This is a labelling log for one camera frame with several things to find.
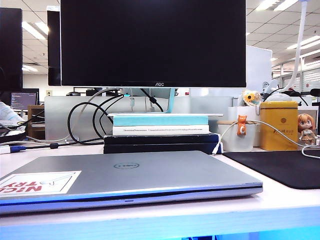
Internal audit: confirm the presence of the orange-haired anime figurine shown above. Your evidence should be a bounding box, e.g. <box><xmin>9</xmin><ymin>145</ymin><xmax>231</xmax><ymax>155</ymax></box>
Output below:
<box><xmin>296</xmin><ymin>113</ymin><xmax>317</xmax><ymax>146</ymax></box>

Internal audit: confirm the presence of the black flat box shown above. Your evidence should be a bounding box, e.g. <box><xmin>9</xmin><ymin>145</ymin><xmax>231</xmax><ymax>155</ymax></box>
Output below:
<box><xmin>103</xmin><ymin>142</ymin><xmax>224</xmax><ymax>155</ymax></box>
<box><xmin>103</xmin><ymin>133</ymin><xmax>224</xmax><ymax>145</ymax></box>

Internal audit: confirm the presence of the orange cat figure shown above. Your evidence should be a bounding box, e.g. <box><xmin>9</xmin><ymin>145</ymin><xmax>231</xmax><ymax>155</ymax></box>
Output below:
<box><xmin>236</xmin><ymin>114</ymin><xmax>248</xmax><ymax>136</ymax></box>

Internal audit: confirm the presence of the white ceramic cup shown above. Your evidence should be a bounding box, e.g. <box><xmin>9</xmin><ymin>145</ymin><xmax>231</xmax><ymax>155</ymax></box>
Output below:
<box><xmin>217</xmin><ymin>122</ymin><xmax>258</xmax><ymax>153</ymax></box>

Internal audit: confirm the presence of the thin black looped cable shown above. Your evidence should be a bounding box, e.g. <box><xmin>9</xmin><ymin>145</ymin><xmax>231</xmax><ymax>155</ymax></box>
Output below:
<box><xmin>92</xmin><ymin>96</ymin><xmax>126</xmax><ymax>145</ymax></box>

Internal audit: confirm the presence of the white gooseneck lamp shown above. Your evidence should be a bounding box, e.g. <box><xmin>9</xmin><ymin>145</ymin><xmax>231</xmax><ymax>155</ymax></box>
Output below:
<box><xmin>264</xmin><ymin>0</ymin><xmax>309</xmax><ymax>103</ymax></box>

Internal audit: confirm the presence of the wooden cup lid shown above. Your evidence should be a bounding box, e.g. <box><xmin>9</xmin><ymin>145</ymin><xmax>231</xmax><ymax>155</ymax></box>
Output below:
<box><xmin>216</xmin><ymin>119</ymin><xmax>258</xmax><ymax>126</ymax></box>

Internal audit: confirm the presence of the black monitor with teal stand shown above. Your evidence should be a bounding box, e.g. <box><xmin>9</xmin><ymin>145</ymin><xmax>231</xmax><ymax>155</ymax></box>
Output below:
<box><xmin>59</xmin><ymin>0</ymin><xmax>248</xmax><ymax>118</ymax></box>

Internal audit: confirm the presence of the blue cable connector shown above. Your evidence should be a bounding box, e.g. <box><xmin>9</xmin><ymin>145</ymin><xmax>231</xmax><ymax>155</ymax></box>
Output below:
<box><xmin>0</xmin><ymin>144</ymin><xmax>27</xmax><ymax>155</ymax></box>

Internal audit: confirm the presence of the white book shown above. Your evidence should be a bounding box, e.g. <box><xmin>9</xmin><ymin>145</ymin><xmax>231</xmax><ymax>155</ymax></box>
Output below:
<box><xmin>112</xmin><ymin>124</ymin><xmax>210</xmax><ymax>136</ymax></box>

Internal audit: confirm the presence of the large black monitor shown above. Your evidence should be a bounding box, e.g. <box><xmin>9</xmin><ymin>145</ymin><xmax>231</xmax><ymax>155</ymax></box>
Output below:
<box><xmin>0</xmin><ymin>7</ymin><xmax>24</xmax><ymax>91</ymax></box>

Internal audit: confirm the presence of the black monitor cable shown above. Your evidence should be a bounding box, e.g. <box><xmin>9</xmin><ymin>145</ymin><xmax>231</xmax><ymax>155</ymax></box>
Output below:
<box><xmin>139</xmin><ymin>87</ymin><xmax>165</xmax><ymax>113</ymax></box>

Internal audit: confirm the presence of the black mouse mat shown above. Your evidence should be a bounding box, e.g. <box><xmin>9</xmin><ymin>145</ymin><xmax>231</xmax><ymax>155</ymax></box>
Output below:
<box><xmin>222</xmin><ymin>149</ymin><xmax>320</xmax><ymax>190</ymax></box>

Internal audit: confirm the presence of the white charging cable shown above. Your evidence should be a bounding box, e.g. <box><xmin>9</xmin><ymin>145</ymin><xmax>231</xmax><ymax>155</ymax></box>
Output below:
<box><xmin>212</xmin><ymin>119</ymin><xmax>320</xmax><ymax>160</ymax></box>

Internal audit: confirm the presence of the sunflower decoration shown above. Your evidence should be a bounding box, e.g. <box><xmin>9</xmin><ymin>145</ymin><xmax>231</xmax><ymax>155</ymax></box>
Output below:
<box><xmin>236</xmin><ymin>89</ymin><xmax>263</xmax><ymax>108</ymax></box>

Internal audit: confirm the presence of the gray laptop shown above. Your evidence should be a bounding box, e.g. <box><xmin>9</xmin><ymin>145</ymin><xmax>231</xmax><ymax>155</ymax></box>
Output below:
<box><xmin>0</xmin><ymin>149</ymin><xmax>264</xmax><ymax>215</ymax></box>

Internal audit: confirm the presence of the teal book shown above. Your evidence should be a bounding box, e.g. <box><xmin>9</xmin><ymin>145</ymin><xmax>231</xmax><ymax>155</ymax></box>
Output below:
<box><xmin>112</xmin><ymin>116</ymin><xmax>210</xmax><ymax>127</ymax></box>

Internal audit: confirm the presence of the gray cable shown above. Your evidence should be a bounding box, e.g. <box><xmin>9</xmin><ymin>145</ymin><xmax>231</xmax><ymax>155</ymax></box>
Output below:
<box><xmin>23</xmin><ymin>87</ymin><xmax>125</xmax><ymax>145</ymax></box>

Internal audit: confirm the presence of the black cable with ferrite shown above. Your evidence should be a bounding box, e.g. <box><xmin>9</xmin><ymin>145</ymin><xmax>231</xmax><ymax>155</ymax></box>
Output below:
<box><xmin>24</xmin><ymin>94</ymin><xmax>126</xmax><ymax>150</ymax></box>

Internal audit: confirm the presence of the yellow tea tin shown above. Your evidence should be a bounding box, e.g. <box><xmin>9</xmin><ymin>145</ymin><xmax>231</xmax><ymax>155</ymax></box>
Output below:
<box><xmin>259</xmin><ymin>101</ymin><xmax>299</xmax><ymax>151</ymax></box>

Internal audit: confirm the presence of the distant lit laptop screen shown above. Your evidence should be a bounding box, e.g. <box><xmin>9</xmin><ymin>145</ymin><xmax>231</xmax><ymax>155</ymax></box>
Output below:
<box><xmin>10</xmin><ymin>91</ymin><xmax>40</xmax><ymax>111</ymax></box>

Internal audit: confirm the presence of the black monitor with white edge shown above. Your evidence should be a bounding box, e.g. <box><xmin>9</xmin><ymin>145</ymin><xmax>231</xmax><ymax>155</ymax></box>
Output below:
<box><xmin>46</xmin><ymin>6</ymin><xmax>62</xmax><ymax>87</ymax></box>

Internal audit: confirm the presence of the white red laptop sticker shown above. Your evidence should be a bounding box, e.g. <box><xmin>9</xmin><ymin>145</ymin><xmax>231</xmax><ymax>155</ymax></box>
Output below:
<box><xmin>0</xmin><ymin>170</ymin><xmax>83</xmax><ymax>195</ymax></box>

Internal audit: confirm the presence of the white partition board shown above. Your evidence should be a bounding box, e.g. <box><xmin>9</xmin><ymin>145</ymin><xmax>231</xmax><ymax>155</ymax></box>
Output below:
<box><xmin>246</xmin><ymin>45</ymin><xmax>273</xmax><ymax>91</ymax></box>

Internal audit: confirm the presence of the white desk organizer box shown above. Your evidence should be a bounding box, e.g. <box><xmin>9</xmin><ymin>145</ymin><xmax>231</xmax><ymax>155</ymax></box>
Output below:
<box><xmin>227</xmin><ymin>105</ymin><xmax>262</xmax><ymax>148</ymax></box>

